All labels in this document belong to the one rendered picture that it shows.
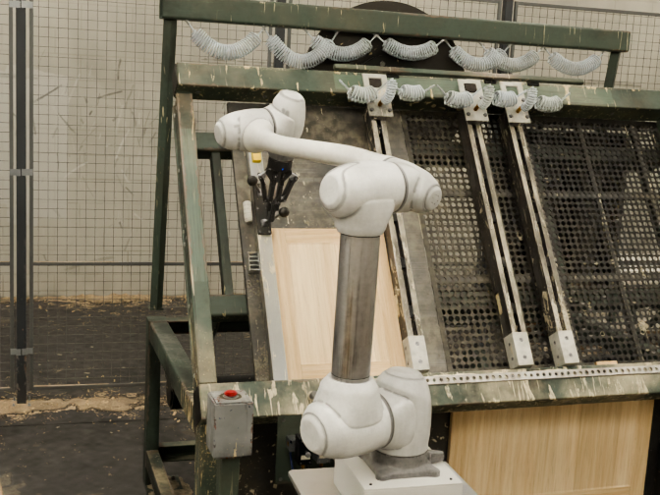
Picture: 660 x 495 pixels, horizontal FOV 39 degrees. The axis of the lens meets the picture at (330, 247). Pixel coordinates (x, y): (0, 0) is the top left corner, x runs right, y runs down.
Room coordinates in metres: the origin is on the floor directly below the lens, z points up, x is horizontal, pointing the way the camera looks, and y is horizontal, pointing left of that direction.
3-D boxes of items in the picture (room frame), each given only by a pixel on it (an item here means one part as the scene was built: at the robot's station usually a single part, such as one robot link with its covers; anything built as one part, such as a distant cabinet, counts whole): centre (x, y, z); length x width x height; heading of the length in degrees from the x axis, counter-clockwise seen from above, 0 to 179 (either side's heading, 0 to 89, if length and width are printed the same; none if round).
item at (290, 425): (2.93, -0.12, 0.69); 0.50 x 0.14 x 0.24; 109
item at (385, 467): (2.45, -0.24, 0.88); 0.22 x 0.18 x 0.06; 107
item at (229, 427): (2.73, 0.28, 0.84); 0.12 x 0.12 x 0.18; 19
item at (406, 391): (2.44, -0.21, 1.02); 0.18 x 0.16 x 0.22; 130
